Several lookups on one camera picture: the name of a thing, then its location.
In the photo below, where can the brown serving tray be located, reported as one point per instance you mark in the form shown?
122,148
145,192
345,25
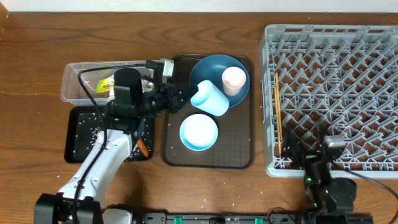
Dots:
234,147

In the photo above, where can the spilled white rice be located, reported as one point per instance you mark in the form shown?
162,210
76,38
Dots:
90,130

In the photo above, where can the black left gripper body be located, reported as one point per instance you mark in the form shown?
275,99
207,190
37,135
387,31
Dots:
152,103

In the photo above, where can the clear plastic bin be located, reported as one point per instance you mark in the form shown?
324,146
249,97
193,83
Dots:
80,80

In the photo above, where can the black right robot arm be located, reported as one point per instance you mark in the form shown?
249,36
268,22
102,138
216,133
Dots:
332,198

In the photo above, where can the dark blue plate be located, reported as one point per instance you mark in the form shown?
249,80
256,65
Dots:
212,68

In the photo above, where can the pink cup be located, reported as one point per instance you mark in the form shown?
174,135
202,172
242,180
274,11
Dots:
233,79

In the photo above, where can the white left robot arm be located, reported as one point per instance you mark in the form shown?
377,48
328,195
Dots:
79,201

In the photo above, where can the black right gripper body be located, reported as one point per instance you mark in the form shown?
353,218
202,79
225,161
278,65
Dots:
306,157

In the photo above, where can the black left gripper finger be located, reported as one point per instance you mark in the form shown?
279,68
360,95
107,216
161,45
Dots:
176,103
180,91

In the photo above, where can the light blue bowl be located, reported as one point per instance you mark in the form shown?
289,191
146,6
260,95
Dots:
198,132

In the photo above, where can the light blue cup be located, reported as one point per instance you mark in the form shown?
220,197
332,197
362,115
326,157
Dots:
210,99

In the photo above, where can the yellow green snack wrapper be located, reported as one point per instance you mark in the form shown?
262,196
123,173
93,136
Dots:
105,85

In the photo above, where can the wooden chopstick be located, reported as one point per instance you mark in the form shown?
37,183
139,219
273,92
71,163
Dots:
279,145
277,107

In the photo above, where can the white tissue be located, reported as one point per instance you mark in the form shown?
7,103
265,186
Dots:
147,83

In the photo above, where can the orange carrot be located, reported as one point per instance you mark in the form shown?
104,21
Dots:
142,147

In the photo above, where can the grey dishwasher rack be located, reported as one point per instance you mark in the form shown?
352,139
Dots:
346,74

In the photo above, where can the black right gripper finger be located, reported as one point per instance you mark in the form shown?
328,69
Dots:
322,126
290,145

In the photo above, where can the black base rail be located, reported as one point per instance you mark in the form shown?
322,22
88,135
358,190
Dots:
272,218

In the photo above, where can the black tray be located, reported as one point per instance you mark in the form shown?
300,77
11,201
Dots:
84,137

